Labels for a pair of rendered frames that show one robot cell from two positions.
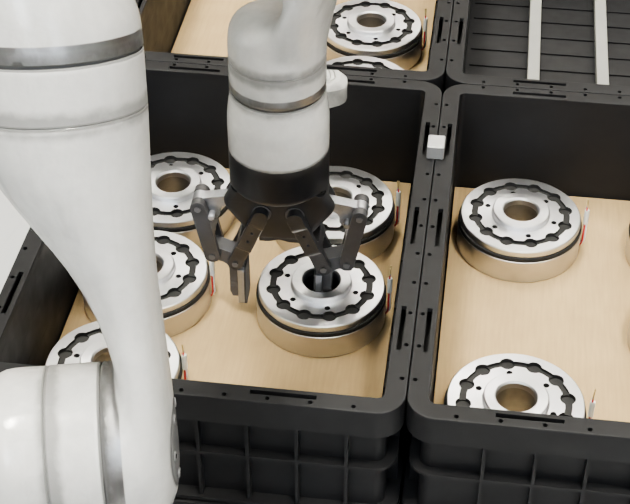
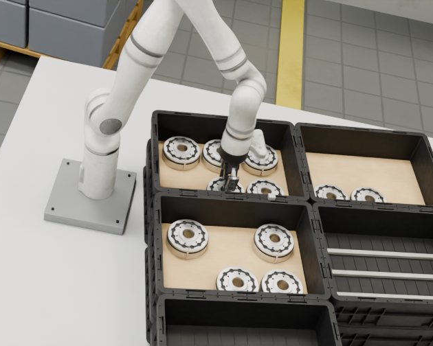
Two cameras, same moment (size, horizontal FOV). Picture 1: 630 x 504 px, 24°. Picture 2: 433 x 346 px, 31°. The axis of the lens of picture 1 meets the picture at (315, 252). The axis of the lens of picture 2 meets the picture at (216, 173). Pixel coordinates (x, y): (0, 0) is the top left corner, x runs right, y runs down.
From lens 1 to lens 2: 1.49 m
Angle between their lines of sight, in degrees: 48
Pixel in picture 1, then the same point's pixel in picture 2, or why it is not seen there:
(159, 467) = (96, 121)
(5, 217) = not seen: hidden behind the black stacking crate
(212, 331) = (209, 174)
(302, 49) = (231, 120)
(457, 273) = (251, 231)
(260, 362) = (199, 185)
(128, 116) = (135, 61)
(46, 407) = (101, 95)
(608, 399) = (205, 266)
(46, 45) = (133, 36)
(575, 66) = (383, 268)
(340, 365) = not seen: hidden behind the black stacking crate
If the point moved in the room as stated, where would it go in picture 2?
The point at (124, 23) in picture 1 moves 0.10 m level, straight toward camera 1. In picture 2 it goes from (146, 46) to (103, 49)
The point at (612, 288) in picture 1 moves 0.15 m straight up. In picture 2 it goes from (256, 271) to (271, 233)
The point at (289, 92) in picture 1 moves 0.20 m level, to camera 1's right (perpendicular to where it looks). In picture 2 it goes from (228, 128) to (247, 189)
